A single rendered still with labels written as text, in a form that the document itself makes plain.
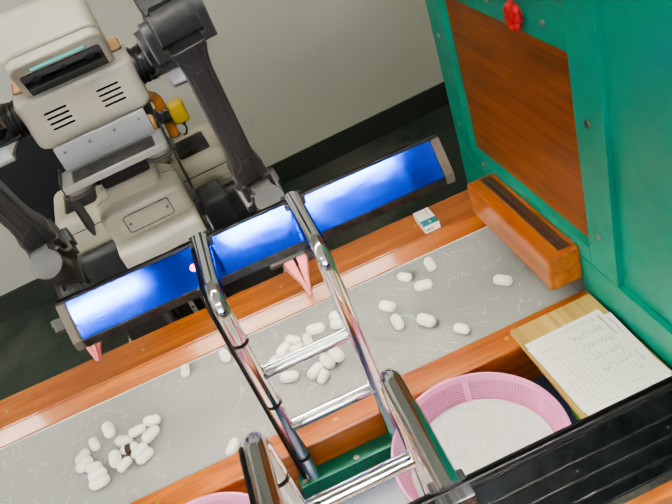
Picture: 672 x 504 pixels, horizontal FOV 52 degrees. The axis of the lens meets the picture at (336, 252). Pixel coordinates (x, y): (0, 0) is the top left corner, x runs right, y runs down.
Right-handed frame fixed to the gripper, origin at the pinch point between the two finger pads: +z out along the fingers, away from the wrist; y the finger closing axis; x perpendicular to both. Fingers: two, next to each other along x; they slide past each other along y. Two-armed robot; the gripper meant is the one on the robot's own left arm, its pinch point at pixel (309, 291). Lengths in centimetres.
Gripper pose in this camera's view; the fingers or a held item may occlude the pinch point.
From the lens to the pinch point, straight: 133.7
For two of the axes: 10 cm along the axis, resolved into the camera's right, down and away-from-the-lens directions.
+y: 9.1, -4.1, 0.6
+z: 4.1, 8.8, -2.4
